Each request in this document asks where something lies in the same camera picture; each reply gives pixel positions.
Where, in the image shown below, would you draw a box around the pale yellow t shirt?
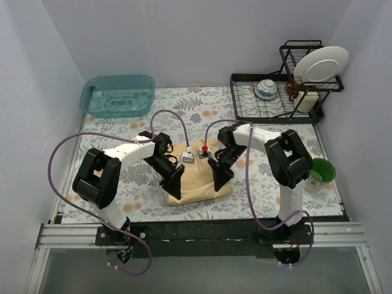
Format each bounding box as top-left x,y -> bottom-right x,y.
163,139 -> 233,206

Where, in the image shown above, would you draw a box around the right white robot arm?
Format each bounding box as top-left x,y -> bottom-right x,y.
208,121 -> 313,244

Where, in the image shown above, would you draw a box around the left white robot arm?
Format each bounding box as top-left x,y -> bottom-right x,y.
72,131 -> 185,245

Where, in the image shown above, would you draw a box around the floral table mat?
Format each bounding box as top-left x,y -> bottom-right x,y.
62,85 -> 344,222

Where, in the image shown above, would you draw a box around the black base bar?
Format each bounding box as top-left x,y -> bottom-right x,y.
94,219 -> 314,258

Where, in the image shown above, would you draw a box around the teal plastic basin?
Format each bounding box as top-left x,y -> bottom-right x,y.
80,75 -> 156,118

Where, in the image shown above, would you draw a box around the blue patterned white bowl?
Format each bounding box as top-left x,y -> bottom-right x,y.
255,79 -> 277,100

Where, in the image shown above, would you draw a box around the green cup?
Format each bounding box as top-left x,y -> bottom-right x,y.
304,158 -> 336,193

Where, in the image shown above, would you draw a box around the red mug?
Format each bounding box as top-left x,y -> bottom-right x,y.
285,78 -> 302,96

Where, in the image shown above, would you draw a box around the cream ceramic cup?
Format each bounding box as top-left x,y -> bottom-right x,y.
293,91 -> 319,113

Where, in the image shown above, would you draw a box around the white ceramic plate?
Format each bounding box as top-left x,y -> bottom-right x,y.
293,46 -> 350,83

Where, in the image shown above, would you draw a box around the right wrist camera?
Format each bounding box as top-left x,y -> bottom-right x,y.
197,146 -> 211,159

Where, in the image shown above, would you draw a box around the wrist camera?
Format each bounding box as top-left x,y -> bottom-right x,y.
178,146 -> 195,166
197,146 -> 211,159

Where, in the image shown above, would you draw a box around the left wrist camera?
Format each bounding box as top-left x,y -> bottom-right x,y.
178,146 -> 195,166

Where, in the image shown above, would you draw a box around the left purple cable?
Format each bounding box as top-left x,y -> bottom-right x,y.
48,109 -> 192,276

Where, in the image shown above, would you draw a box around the black wire dish rack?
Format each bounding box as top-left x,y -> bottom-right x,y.
230,40 -> 344,125

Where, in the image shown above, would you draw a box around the aluminium frame rail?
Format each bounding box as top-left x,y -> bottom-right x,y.
27,217 -> 382,293

